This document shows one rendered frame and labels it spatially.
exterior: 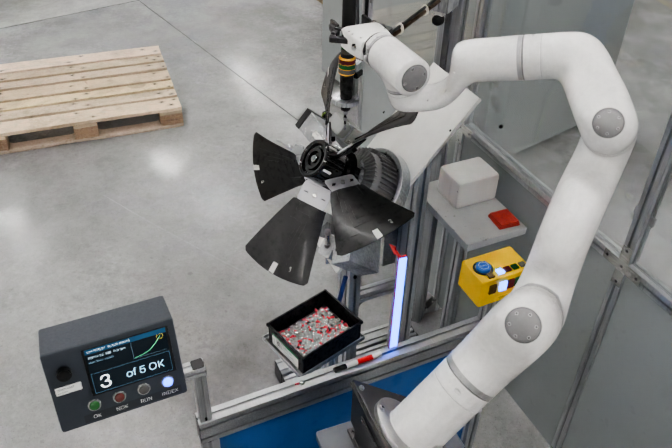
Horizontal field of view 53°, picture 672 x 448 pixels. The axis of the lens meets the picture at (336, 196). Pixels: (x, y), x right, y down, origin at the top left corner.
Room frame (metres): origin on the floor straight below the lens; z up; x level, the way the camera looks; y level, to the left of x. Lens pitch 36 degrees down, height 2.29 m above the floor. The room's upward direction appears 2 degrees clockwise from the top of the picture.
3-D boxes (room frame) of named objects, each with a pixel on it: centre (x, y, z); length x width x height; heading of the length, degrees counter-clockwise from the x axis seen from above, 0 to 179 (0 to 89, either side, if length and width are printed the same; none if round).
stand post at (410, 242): (1.83, -0.26, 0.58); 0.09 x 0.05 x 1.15; 25
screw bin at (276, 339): (1.32, 0.05, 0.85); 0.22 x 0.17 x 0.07; 132
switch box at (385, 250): (1.91, -0.22, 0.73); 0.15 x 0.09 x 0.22; 115
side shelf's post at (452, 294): (1.91, -0.47, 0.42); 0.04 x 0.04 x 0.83; 25
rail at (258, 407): (1.20, -0.08, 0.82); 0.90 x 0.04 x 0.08; 115
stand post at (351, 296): (1.73, -0.05, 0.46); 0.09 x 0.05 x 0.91; 25
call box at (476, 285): (1.37, -0.44, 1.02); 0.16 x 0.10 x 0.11; 115
